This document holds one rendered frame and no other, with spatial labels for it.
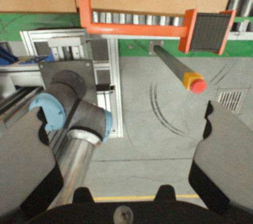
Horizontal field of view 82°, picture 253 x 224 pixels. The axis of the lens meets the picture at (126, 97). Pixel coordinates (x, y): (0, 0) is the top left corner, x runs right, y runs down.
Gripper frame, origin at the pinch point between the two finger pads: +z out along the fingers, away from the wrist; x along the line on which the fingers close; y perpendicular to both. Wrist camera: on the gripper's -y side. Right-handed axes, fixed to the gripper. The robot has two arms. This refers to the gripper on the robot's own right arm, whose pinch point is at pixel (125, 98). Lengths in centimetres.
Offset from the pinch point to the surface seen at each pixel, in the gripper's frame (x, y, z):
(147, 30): 4.9, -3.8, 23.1
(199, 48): 16.1, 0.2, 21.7
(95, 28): -6.2, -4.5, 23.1
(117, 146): -19, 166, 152
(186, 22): 13.5, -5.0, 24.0
